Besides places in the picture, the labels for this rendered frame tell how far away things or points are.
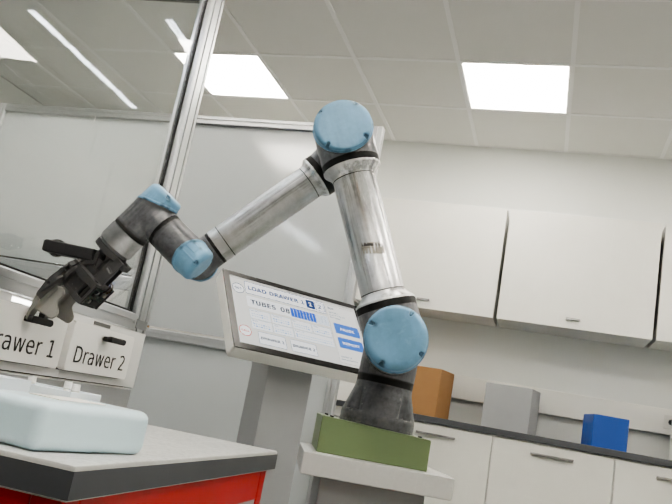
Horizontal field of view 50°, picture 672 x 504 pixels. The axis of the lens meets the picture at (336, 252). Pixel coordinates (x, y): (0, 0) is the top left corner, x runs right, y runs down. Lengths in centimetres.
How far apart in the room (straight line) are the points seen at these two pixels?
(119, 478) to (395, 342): 71
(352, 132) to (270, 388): 106
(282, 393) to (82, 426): 157
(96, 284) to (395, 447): 65
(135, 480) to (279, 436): 154
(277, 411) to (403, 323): 101
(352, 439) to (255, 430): 86
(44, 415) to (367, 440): 83
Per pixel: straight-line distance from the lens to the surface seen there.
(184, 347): 322
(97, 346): 181
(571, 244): 463
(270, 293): 229
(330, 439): 141
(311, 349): 222
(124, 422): 77
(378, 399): 144
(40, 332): 161
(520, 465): 412
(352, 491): 141
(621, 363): 488
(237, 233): 154
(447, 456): 415
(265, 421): 225
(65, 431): 71
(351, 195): 139
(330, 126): 141
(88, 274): 148
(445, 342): 490
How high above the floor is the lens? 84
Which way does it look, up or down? 12 degrees up
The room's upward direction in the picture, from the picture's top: 11 degrees clockwise
